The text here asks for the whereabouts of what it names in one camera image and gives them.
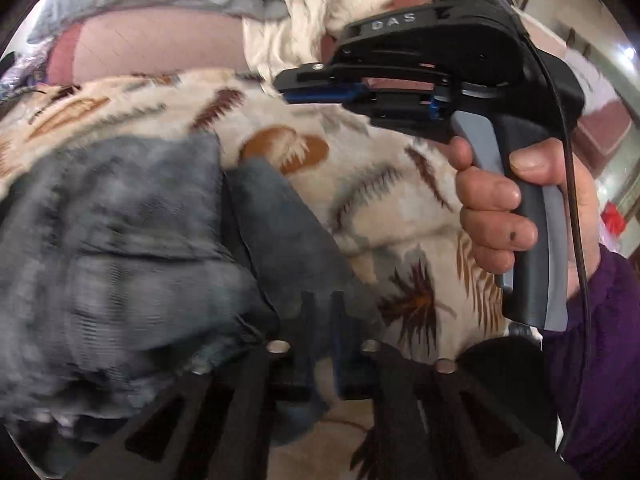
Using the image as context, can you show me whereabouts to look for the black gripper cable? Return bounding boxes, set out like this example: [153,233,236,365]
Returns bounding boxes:
[491,0,594,453]

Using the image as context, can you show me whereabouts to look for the purple plastic bag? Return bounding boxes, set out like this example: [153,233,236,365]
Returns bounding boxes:
[1,42,51,99]

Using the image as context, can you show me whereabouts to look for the right hand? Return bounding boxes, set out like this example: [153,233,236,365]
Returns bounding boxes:
[447,135,601,302]

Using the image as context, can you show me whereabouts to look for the blue denim pants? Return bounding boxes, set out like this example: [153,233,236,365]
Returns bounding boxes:
[1,131,381,424]

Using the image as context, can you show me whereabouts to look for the purple sleeve forearm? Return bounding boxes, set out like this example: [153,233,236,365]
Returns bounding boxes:
[542,247,640,479]

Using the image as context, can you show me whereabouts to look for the cream floral sheet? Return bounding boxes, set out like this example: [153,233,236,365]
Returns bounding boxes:
[243,0,393,87]

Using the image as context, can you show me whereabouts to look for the leaf print fleece blanket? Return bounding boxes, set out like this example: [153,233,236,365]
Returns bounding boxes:
[1,70,506,479]

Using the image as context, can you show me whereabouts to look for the pink quilted bolster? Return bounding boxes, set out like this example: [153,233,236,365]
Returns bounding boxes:
[47,8,247,84]

